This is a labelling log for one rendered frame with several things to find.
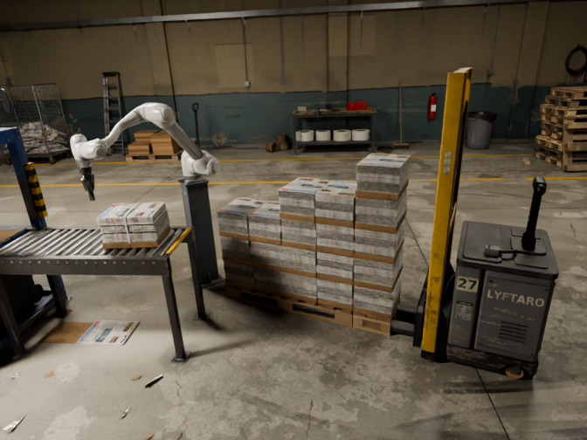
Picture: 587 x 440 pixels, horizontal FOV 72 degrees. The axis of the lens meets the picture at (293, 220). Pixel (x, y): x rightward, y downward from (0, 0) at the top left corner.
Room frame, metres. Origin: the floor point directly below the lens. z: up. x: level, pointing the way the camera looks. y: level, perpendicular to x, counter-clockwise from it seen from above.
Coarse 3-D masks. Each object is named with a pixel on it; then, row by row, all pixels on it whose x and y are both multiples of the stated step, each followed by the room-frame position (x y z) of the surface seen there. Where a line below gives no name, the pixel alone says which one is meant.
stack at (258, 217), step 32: (224, 224) 3.06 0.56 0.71; (256, 224) 2.94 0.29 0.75; (288, 224) 2.81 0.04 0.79; (320, 224) 2.70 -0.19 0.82; (224, 256) 3.08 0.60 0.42; (256, 256) 2.94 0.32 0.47; (288, 256) 2.81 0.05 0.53; (320, 256) 2.70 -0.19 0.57; (288, 288) 2.82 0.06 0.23; (320, 288) 2.70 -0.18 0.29; (352, 288) 2.60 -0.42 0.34; (352, 320) 2.59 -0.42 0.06
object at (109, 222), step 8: (112, 208) 2.66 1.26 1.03; (120, 208) 2.65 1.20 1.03; (128, 208) 2.66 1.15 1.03; (104, 216) 2.52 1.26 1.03; (112, 216) 2.51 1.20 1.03; (120, 216) 2.50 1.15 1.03; (104, 224) 2.48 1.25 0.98; (112, 224) 2.48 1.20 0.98; (120, 224) 2.47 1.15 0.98; (104, 232) 2.49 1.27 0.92; (112, 232) 2.48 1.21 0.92; (120, 232) 2.48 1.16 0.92; (104, 240) 2.49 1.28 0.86; (112, 240) 2.48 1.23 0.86; (120, 240) 2.48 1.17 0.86
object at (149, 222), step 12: (144, 204) 2.71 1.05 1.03; (156, 204) 2.69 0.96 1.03; (132, 216) 2.49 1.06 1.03; (144, 216) 2.48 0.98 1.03; (156, 216) 2.56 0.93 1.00; (132, 228) 2.48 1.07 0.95; (144, 228) 2.47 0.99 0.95; (156, 228) 2.50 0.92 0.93; (144, 240) 2.48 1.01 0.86; (156, 240) 2.48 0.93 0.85
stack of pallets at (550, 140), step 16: (560, 96) 7.29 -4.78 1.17; (576, 96) 6.86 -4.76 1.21; (544, 112) 7.57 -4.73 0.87; (560, 112) 7.20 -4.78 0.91; (576, 112) 6.88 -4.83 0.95; (544, 128) 7.56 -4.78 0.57; (560, 128) 7.19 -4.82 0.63; (544, 144) 7.52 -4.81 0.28; (560, 144) 6.92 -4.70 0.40; (560, 160) 6.87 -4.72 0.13; (576, 160) 6.84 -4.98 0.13
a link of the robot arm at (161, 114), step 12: (144, 108) 2.98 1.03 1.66; (156, 108) 2.92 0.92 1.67; (168, 108) 2.93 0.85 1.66; (156, 120) 2.93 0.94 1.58; (168, 120) 2.92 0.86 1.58; (168, 132) 3.03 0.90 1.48; (180, 132) 3.06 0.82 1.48; (180, 144) 3.10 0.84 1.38; (192, 144) 3.14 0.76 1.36; (192, 156) 3.17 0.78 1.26; (204, 156) 3.21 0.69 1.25; (204, 168) 3.20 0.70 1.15; (216, 168) 3.22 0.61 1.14
